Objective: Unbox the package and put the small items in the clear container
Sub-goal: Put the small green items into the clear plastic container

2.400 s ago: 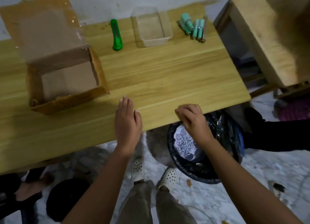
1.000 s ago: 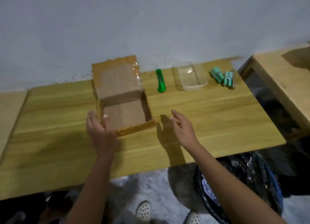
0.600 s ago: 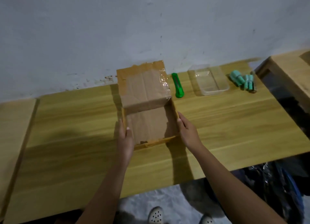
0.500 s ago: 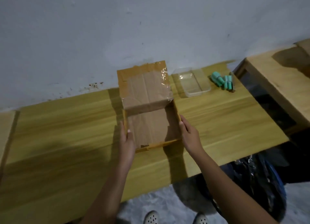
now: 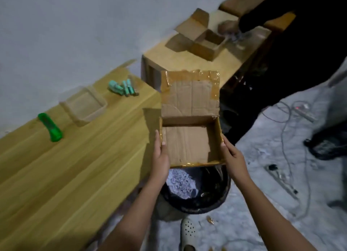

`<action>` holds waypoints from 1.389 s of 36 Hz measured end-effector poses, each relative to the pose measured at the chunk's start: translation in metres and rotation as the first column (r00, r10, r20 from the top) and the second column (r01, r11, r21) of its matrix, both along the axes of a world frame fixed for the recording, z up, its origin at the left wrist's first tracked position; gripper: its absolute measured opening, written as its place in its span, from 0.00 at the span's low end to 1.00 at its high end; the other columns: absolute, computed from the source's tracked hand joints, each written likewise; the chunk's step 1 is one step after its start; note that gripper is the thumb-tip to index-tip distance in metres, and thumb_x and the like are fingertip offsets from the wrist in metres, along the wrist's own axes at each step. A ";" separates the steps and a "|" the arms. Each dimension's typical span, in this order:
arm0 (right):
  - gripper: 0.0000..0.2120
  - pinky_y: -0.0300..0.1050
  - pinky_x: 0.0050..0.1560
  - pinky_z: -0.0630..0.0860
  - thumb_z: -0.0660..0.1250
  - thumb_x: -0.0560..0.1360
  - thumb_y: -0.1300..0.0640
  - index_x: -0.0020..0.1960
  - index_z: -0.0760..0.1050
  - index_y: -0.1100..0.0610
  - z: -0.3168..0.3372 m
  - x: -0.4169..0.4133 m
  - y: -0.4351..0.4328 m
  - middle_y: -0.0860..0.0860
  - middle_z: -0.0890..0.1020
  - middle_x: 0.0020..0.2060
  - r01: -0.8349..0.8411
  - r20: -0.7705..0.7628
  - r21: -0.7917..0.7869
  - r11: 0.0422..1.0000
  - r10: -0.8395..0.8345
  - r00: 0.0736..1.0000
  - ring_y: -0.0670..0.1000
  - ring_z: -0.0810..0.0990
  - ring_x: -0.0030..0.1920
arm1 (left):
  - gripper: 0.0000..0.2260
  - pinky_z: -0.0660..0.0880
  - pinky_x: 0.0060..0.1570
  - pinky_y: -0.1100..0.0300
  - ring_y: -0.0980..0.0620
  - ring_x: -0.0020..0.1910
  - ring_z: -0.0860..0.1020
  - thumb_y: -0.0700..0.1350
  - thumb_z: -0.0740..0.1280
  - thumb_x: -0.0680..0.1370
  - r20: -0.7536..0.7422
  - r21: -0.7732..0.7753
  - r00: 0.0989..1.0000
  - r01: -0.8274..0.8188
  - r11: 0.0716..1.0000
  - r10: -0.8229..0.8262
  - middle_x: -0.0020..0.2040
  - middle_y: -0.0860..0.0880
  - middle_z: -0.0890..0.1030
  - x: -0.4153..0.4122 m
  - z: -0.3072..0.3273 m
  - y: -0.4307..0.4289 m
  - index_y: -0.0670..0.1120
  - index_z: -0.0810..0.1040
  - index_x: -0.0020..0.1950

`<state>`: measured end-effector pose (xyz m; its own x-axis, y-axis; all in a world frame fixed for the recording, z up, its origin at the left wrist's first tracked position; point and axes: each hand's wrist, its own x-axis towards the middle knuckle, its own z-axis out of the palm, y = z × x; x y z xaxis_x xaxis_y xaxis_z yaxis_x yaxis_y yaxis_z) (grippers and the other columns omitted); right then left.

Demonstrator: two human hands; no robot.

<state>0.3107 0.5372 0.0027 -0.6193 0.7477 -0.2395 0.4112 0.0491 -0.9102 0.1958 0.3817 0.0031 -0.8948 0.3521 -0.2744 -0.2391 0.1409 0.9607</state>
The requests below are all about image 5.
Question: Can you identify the person's left hand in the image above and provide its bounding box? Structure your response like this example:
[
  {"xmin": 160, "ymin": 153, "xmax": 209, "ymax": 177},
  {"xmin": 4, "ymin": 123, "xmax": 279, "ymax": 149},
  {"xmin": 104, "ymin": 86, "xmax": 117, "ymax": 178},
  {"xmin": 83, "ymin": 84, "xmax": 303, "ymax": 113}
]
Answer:
[{"xmin": 149, "ymin": 129, "xmax": 171, "ymax": 185}]

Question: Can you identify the person's right hand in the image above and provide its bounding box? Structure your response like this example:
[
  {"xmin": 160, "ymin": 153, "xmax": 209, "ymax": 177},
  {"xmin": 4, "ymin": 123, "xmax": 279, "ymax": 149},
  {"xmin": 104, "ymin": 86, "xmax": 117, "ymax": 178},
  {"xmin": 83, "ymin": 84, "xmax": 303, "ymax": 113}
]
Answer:
[{"xmin": 220, "ymin": 134, "xmax": 252, "ymax": 184}]

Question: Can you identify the taped cardboard box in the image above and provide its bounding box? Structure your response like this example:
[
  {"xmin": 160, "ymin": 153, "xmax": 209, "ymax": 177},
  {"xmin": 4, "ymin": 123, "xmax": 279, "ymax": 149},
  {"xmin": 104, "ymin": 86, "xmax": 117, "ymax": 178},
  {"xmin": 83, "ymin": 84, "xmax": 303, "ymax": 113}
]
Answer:
[{"xmin": 158, "ymin": 69, "xmax": 226, "ymax": 168}]

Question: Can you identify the person's right forearm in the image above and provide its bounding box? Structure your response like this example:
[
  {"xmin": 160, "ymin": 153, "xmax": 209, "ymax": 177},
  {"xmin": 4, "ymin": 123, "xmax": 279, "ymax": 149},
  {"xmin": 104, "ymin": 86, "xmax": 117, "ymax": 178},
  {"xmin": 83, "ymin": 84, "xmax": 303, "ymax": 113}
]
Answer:
[{"xmin": 235, "ymin": 175, "xmax": 318, "ymax": 251}]

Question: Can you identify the person's left forearm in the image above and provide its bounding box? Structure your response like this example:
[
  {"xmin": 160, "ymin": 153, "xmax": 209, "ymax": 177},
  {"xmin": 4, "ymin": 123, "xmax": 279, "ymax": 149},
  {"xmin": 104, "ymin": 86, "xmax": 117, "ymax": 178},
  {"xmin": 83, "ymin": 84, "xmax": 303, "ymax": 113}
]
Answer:
[{"xmin": 95, "ymin": 178, "xmax": 165, "ymax": 251}]

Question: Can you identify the pile of shredded white paper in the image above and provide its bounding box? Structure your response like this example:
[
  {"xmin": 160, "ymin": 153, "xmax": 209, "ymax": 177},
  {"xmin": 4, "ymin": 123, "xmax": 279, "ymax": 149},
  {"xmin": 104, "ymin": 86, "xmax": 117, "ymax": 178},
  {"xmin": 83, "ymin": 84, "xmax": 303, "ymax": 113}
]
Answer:
[{"xmin": 166, "ymin": 169, "xmax": 200, "ymax": 200}]

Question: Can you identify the black trash bin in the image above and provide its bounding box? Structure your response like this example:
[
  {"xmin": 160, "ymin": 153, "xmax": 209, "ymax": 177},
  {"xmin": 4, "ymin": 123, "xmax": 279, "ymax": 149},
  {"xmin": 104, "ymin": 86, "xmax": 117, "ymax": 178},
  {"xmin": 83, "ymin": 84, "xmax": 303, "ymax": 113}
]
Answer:
[{"xmin": 159, "ymin": 164, "xmax": 231, "ymax": 215}]

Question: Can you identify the teal plastic piece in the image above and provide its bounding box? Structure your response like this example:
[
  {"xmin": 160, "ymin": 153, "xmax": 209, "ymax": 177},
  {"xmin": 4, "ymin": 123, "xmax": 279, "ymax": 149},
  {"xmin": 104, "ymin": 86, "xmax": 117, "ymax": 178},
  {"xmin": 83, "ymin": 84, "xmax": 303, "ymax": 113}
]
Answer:
[{"xmin": 108, "ymin": 80, "xmax": 125, "ymax": 95}]

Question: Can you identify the white power strip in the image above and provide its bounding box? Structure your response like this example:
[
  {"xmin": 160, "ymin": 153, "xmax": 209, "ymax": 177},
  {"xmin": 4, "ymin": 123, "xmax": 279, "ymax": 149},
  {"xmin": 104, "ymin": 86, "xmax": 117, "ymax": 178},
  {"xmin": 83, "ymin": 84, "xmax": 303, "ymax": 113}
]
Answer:
[{"xmin": 294, "ymin": 104, "xmax": 318, "ymax": 123}]

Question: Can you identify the small wooden table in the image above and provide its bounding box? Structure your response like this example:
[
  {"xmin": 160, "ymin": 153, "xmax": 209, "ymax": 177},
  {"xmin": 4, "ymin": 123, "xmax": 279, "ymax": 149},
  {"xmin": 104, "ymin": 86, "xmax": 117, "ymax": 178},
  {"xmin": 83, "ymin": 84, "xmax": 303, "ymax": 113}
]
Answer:
[{"xmin": 141, "ymin": 9, "xmax": 273, "ymax": 97}]

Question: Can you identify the clear plastic container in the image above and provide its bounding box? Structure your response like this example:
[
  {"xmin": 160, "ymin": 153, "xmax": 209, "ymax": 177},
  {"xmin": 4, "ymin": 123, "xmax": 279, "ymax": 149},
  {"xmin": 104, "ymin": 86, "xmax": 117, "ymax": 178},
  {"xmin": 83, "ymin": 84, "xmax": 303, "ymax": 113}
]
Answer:
[{"xmin": 59, "ymin": 85, "xmax": 108, "ymax": 127}]

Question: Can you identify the white clog shoe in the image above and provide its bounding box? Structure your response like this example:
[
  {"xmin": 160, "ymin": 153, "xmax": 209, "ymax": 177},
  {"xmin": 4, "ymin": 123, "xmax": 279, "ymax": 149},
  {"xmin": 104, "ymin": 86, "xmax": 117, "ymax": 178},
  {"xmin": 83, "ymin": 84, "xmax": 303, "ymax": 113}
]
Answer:
[{"xmin": 180, "ymin": 217, "xmax": 197, "ymax": 251}]

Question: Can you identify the long wooden table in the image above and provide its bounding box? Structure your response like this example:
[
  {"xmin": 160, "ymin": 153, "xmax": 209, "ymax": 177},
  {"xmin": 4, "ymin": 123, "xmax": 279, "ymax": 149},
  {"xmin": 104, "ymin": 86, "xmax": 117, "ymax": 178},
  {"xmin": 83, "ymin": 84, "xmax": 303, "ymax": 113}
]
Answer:
[{"xmin": 0, "ymin": 59, "xmax": 164, "ymax": 251}]

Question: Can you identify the open empty cardboard box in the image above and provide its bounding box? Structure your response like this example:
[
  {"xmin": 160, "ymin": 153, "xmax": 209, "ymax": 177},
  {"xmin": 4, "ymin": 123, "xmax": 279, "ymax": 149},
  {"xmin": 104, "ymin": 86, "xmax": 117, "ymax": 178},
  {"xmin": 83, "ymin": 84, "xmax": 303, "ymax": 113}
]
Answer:
[{"xmin": 166, "ymin": 8, "xmax": 227, "ymax": 61}]

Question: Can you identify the clear plastic bag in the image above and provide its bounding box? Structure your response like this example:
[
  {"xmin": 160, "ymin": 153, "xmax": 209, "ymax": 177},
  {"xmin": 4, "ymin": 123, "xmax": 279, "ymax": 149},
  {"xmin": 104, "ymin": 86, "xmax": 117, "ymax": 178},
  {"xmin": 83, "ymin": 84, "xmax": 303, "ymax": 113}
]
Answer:
[{"xmin": 225, "ymin": 30, "xmax": 268, "ymax": 52}]

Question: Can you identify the green plastic flashlight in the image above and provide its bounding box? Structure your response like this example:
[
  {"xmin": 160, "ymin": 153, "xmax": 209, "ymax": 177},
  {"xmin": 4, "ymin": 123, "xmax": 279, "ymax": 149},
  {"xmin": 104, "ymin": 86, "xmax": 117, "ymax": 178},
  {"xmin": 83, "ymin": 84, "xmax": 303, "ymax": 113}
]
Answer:
[{"xmin": 38, "ymin": 113, "xmax": 63, "ymax": 143}]

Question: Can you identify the grey floor cable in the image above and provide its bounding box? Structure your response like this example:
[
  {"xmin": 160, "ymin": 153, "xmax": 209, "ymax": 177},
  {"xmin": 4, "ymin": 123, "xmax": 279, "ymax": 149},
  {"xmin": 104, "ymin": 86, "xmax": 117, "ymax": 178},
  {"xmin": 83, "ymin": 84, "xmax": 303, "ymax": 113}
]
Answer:
[{"xmin": 261, "ymin": 100, "xmax": 315, "ymax": 220}]

